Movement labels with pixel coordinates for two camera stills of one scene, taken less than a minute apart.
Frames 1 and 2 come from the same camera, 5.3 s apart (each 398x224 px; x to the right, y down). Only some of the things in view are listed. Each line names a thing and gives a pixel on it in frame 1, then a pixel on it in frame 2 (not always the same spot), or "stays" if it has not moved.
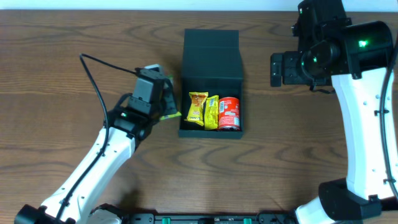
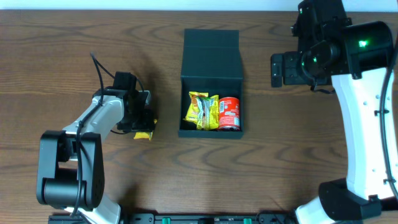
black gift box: x=211 y=63 stays
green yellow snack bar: x=176 y=114 -> x=203 y=117
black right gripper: x=276 y=70 stays
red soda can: x=229 y=114 stays
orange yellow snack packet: x=194 y=113 stays
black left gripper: x=169 y=98 -> x=143 y=118
